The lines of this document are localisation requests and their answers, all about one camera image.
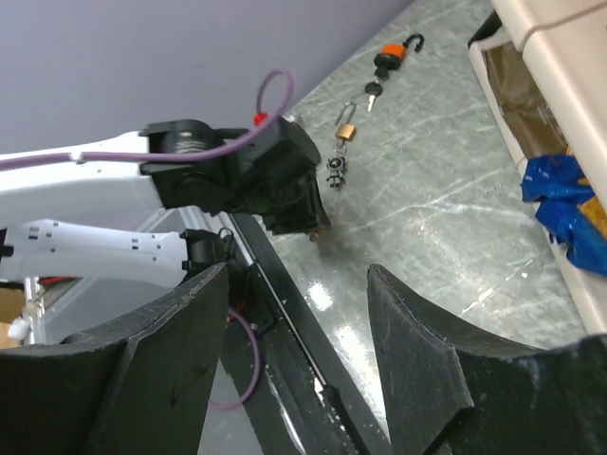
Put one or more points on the long-shackle brass padlock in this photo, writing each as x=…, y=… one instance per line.
x=346, y=130

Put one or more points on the brown flat packet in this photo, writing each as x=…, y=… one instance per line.
x=522, y=104

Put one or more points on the panda keychain with keys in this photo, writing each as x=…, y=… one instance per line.
x=336, y=166

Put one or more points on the short brass padlock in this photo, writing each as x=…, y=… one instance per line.
x=315, y=234

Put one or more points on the beige three-tier shelf rack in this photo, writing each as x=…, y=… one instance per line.
x=563, y=44

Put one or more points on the blue snack bag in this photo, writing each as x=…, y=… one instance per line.
x=568, y=209

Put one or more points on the black-headed key bunch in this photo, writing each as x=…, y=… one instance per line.
x=374, y=89

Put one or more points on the orange black padlock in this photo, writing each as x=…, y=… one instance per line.
x=391, y=56

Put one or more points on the black base frame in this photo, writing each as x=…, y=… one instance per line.
x=305, y=402

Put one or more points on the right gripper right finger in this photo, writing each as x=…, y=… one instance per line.
x=450, y=387

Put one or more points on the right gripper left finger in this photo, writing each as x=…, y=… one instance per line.
x=137, y=384

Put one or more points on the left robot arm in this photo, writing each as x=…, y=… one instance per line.
x=167, y=165

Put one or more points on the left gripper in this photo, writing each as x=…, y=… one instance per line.
x=275, y=177

